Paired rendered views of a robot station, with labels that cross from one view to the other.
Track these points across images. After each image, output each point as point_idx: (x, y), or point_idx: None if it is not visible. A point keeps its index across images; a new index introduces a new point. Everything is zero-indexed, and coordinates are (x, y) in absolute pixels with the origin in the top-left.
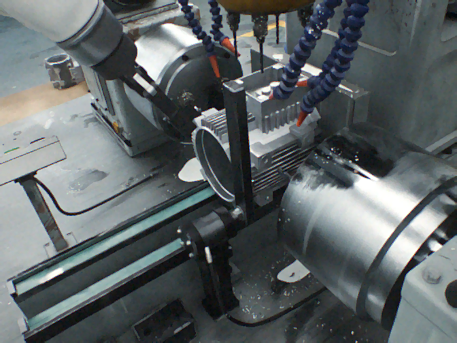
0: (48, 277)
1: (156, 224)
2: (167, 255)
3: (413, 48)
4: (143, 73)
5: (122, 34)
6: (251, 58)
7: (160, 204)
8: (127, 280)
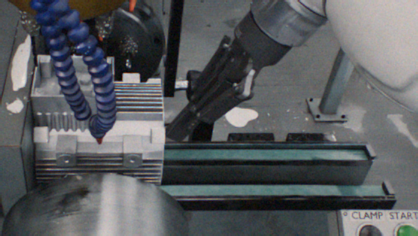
0: (351, 187)
1: (231, 185)
2: (235, 143)
3: None
4: (234, 38)
5: (251, 11)
6: (23, 154)
7: (219, 196)
8: (276, 141)
